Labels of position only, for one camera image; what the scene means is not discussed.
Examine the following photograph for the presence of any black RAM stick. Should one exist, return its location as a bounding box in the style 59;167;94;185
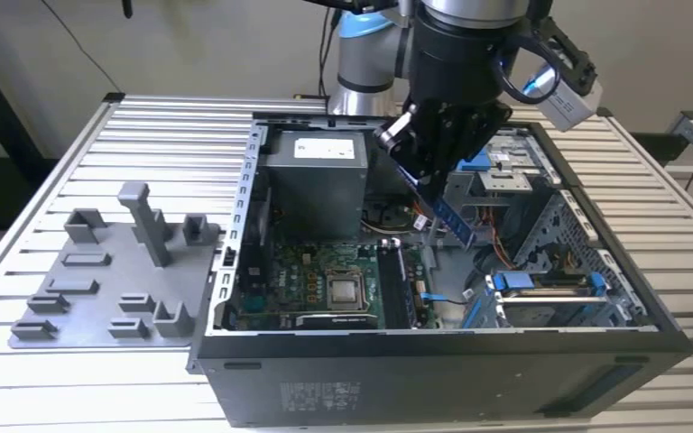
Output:
394;162;478;250
378;238;414;329

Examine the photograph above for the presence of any grey power supply unit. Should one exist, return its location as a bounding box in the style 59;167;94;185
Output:
259;130;370;241

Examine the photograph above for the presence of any hard disk in blue carrier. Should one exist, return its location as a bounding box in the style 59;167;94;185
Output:
485;269;606;328

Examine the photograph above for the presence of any CPU socket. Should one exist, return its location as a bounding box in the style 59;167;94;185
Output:
319;267;373;316

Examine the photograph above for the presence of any green motherboard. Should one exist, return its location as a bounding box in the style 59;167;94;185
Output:
225;238;443;331

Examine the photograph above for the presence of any black case fan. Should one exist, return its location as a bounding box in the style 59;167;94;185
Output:
238;178;275;290

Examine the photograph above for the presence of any silver CPU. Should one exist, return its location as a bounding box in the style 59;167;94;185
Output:
327;279;365;310

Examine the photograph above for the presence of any black graphics card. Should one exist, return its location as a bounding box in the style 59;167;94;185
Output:
285;312;382;330

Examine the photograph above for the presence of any black PC case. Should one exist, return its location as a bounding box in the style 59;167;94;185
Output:
183;110;693;428

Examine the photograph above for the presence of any grey parts rack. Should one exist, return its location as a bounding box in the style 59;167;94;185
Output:
6;180;229;350

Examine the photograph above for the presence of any black camera cable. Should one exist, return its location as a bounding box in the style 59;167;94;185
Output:
498;24;565;106

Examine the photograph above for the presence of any silver wrist bracket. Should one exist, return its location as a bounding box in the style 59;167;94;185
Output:
371;112;414;153

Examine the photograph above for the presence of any black camera bracket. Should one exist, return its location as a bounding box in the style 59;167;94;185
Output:
535;16;599;98

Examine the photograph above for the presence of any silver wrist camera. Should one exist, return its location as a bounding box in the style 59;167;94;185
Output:
523;62;601;133

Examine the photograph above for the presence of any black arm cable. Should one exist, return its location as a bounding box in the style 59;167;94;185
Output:
315;13;339;97

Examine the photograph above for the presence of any black wire with blue plug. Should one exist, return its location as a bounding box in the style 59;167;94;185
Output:
419;291;478;306

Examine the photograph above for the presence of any thin black wall cable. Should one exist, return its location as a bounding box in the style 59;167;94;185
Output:
38;0;123;97

